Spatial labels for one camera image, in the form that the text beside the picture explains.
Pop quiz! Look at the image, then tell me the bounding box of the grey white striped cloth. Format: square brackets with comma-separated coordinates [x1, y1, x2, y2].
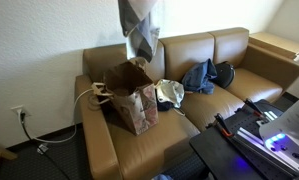
[118, 0, 160, 63]

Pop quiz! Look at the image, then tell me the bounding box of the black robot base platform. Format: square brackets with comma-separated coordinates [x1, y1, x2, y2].
[190, 100, 299, 180]

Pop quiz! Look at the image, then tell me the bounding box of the white cream crumpled cloth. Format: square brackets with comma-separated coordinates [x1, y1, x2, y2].
[155, 79, 184, 108]

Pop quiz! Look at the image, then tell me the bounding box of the brown paper shopping bag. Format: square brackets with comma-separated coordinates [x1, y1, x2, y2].
[103, 61, 159, 135]

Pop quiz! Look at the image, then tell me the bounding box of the dark navy small cloth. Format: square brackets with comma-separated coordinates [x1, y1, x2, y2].
[157, 102, 173, 112]

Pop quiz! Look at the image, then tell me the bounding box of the black round bag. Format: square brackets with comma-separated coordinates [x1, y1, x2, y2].
[213, 62, 235, 88]

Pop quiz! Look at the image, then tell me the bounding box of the tan leather sofa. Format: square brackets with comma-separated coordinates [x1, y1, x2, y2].
[75, 27, 299, 180]

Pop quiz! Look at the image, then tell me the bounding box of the blue denim garment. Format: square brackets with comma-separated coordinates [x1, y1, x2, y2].
[182, 59, 217, 95]

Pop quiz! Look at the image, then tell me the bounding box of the red black clamp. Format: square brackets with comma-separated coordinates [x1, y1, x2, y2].
[215, 113, 233, 137]
[243, 98, 264, 118]

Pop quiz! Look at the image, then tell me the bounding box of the blue object at bottom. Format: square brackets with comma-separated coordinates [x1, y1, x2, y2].
[151, 174, 173, 180]

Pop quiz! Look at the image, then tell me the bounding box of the wooden side table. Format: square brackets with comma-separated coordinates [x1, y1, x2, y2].
[249, 32, 299, 61]

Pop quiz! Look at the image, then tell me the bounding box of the white power cable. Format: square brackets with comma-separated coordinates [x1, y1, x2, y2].
[18, 88, 97, 145]

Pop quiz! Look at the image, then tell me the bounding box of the black power cable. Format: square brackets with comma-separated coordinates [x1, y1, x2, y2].
[20, 112, 71, 180]

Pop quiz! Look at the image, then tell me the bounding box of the white wall outlet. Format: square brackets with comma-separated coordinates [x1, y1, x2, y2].
[11, 105, 28, 115]

